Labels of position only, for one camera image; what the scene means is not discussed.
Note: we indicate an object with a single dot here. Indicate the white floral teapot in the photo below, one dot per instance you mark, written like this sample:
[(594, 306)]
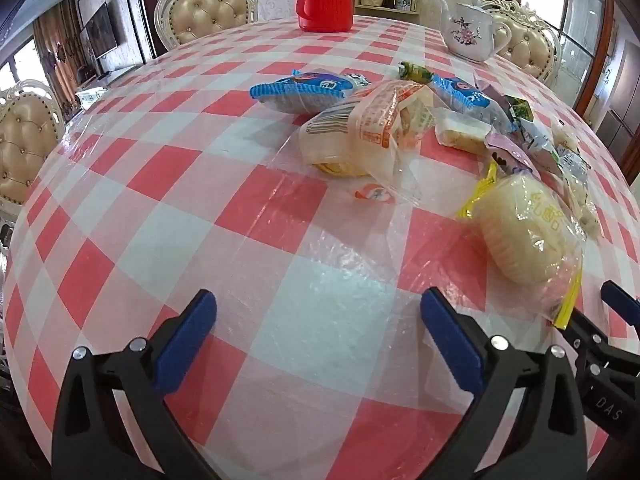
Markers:
[(467, 32)]

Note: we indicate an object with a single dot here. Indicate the green yellow snack packet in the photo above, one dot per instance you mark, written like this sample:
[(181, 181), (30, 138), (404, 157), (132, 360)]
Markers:
[(415, 71)]

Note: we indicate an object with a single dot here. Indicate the large red print cake bag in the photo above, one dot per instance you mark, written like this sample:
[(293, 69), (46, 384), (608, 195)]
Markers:
[(350, 135)]

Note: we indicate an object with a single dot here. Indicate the beige tufted chair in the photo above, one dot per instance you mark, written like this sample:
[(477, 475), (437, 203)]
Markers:
[(22, 145), (210, 15), (530, 45)]

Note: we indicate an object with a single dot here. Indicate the small clear wrapped cake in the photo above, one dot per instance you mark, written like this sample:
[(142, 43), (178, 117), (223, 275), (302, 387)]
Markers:
[(462, 132)]

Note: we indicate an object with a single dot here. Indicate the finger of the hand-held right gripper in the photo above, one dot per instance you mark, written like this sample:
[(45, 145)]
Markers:
[(619, 296), (582, 332)]

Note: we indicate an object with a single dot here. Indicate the small printed tin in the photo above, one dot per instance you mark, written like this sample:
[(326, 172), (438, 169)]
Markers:
[(407, 1)]

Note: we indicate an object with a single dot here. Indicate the blue snack packet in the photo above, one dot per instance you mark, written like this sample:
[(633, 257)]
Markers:
[(465, 95), (295, 90)]

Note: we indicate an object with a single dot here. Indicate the olive green snack packet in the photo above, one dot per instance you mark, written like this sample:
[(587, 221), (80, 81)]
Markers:
[(519, 107)]

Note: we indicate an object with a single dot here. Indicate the white green snack packet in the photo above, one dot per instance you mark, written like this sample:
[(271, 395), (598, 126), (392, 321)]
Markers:
[(537, 137)]

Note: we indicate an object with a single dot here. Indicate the yellow edged round cake bag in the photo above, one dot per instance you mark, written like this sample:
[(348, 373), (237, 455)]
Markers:
[(520, 232)]

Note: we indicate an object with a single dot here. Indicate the red checkered tablecloth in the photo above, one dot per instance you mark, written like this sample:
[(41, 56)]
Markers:
[(150, 175)]

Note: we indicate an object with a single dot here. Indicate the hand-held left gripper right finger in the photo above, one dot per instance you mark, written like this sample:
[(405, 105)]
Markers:
[(447, 335)]

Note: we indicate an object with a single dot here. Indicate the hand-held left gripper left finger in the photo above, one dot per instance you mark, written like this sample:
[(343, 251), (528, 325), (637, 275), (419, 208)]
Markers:
[(192, 330)]

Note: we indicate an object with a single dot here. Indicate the flat screen television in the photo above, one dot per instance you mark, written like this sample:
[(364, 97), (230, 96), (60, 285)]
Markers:
[(100, 32)]

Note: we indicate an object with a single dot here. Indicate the pink snack packet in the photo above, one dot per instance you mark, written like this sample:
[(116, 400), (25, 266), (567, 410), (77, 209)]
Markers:
[(510, 152)]

